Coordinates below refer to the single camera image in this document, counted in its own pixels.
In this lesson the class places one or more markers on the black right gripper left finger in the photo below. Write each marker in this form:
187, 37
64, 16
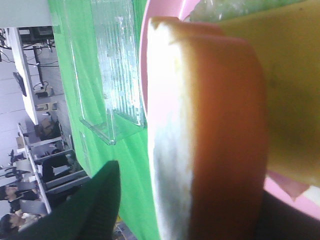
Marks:
90, 214

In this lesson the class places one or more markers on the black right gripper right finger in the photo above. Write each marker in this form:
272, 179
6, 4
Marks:
279, 221

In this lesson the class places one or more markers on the wavy bacon strip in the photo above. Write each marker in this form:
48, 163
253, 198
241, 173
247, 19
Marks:
292, 188

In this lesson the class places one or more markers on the yellow cheese slice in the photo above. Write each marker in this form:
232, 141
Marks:
287, 42

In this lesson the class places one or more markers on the green lettuce leaf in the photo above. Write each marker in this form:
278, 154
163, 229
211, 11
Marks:
213, 11

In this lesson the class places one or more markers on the toast bread slice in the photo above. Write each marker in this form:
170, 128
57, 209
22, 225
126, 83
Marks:
313, 194

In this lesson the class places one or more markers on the pink round plate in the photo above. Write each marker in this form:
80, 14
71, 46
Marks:
181, 9

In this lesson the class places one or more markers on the office desk row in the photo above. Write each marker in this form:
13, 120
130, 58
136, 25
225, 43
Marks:
55, 186

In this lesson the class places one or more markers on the green tablecloth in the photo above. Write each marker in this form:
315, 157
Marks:
136, 205

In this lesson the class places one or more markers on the seated person dark hair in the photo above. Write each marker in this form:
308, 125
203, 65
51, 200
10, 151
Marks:
12, 223

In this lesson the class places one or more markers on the clear left plastic container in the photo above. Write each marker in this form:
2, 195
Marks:
102, 41

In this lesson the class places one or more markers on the black wall monitor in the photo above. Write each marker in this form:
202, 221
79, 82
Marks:
20, 83

